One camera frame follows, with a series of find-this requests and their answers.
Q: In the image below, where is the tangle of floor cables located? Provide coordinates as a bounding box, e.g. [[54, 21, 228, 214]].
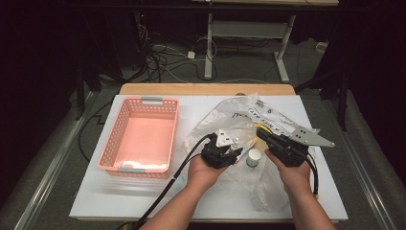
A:
[[135, 18, 221, 84]]

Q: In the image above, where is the thin black floor cable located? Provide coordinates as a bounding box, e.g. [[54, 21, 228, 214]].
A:
[[78, 101, 113, 163]]

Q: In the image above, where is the white red toothpaste tube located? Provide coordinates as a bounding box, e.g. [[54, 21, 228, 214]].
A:
[[235, 139, 259, 166]]

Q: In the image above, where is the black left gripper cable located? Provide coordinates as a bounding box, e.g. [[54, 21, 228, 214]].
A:
[[130, 133, 214, 230]]

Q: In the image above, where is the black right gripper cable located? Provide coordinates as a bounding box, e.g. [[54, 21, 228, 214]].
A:
[[305, 152, 321, 196]]

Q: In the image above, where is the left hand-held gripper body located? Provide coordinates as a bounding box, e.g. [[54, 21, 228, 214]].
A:
[[200, 128, 235, 170]]

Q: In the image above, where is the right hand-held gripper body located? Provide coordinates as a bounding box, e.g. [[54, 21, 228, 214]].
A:
[[266, 126, 336, 168]]

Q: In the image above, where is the white bottle with green lid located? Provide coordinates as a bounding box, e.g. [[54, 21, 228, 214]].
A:
[[245, 148, 262, 169]]

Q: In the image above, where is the clear smiley plastic bag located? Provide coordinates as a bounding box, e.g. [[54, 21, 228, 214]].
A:
[[183, 92, 322, 213]]

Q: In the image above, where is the white metal desk frame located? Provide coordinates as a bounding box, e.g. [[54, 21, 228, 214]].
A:
[[191, 0, 340, 84]]

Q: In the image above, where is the person's left hand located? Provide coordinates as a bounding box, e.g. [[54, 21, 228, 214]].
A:
[[186, 155, 230, 193]]

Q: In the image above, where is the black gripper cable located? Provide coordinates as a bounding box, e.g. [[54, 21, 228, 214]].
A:
[[130, 133, 214, 230], [305, 152, 321, 196]]

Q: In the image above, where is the pink perforated plastic basket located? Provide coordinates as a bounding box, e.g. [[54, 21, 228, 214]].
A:
[[97, 96, 180, 179]]

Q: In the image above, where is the grey metal rail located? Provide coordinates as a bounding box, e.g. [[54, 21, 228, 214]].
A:
[[329, 124, 398, 230], [13, 91, 97, 230]]

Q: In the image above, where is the black metal stand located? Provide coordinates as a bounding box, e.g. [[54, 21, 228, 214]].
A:
[[74, 61, 102, 122], [295, 61, 350, 132]]

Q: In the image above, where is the person's right hand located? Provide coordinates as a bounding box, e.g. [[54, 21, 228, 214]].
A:
[[263, 149, 316, 195]]

